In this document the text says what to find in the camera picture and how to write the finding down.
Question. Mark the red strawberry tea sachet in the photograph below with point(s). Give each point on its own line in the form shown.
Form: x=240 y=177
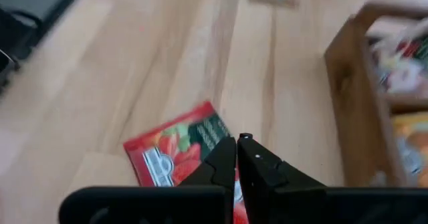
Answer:
x=167 y=150
x=401 y=63

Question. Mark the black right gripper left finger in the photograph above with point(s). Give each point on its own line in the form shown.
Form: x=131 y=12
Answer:
x=214 y=184

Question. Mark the wooden tea caddy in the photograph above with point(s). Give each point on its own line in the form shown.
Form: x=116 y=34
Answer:
x=351 y=100

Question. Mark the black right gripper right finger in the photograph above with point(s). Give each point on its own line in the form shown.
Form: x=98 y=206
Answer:
x=267 y=190

